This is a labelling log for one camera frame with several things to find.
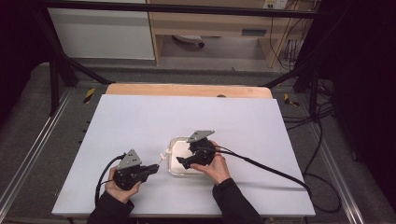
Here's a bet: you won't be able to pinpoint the office chair base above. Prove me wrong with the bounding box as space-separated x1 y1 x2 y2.
172 34 206 49

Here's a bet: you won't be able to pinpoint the white table cover board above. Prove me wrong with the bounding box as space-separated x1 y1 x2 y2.
51 93 317 218

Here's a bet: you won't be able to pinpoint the person's left hand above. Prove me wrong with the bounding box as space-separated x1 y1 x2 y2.
104 174 142 205

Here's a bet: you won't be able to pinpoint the black curtain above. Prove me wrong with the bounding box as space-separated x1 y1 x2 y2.
317 0 396 213
0 0 51 126

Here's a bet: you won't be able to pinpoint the yellow black floor tape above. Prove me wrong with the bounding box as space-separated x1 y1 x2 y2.
283 92 301 107
82 87 96 105

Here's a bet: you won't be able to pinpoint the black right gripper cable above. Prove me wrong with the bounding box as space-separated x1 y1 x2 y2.
214 144 343 215

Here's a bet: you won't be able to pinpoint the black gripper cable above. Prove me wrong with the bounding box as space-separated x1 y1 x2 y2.
214 144 343 215
94 153 127 206

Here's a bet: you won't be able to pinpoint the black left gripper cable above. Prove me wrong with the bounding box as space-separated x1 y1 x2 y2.
94 153 127 206

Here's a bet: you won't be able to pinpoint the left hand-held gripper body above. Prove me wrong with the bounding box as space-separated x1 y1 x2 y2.
112 148 150 191

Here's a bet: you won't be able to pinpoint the hanging black cables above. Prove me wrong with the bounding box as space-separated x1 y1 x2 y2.
268 0 313 72

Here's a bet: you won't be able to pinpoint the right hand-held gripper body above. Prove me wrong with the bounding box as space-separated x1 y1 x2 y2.
186 129 218 167

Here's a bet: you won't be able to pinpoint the white cabinet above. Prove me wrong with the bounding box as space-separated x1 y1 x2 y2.
46 0 156 61

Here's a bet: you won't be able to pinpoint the person's right hand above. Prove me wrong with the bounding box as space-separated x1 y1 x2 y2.
190 140 232 187

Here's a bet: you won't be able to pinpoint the square metal tray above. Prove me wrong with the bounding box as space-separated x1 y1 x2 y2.
167 135 217 177

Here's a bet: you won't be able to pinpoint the thin wooden skewer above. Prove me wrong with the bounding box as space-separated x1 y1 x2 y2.
158 146 174 166

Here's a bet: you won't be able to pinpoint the wooden table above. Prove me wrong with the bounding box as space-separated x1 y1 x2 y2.
105 82 274 100

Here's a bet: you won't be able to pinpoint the black metal frame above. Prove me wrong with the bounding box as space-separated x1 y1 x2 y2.
30 0 322 118

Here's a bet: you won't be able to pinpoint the light wooden desk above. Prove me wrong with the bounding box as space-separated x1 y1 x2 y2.
146 0 316 68

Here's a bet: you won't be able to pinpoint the metal floor rail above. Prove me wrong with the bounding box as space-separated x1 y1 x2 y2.
0 88 75 213
310 123 366 224

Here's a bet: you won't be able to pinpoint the white power strip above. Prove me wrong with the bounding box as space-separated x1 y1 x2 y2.
262 0 290 10

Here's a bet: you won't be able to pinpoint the bundle of black floor cables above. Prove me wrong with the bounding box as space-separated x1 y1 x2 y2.
281 78 336 133

